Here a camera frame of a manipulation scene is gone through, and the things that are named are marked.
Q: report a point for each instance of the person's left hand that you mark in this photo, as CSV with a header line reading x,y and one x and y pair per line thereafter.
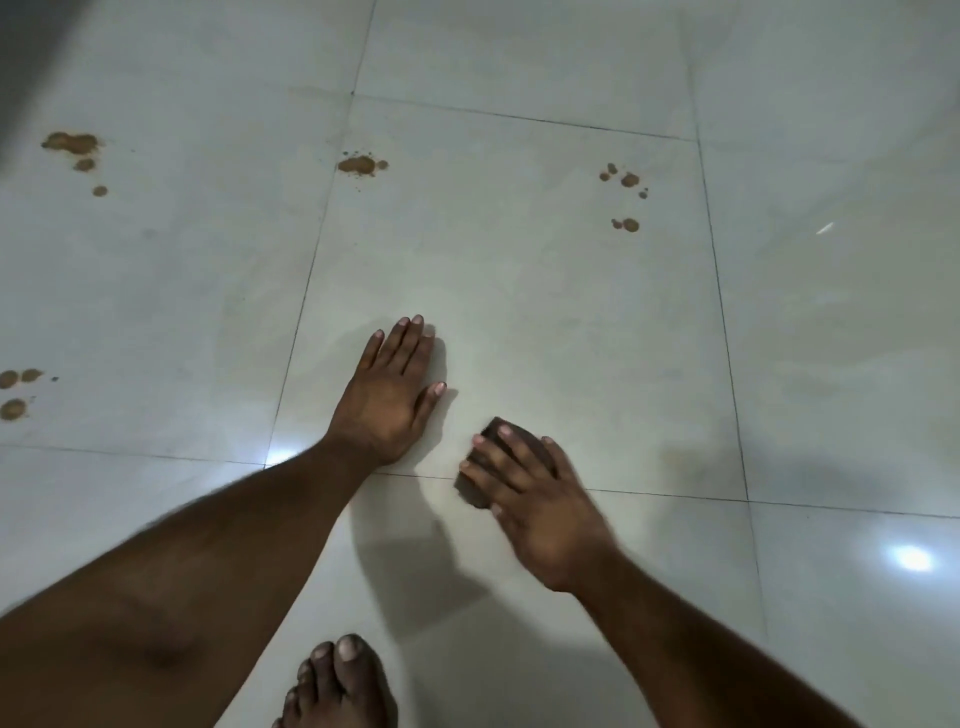
x,y
386,405

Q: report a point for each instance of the person's right hand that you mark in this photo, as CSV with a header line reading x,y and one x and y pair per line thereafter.
x,y
551,517

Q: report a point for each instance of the dark brown scrubbing sponge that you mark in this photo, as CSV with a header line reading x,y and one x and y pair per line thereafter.
x,y
472,491

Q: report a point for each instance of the person's left forearm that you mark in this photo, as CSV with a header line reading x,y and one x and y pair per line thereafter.
x,y
165,585

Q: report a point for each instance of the person's right forearm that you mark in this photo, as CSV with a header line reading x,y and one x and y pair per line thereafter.
x,y
690,660

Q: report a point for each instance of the person's left foot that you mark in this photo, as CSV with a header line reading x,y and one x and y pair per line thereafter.
x,y
341,690

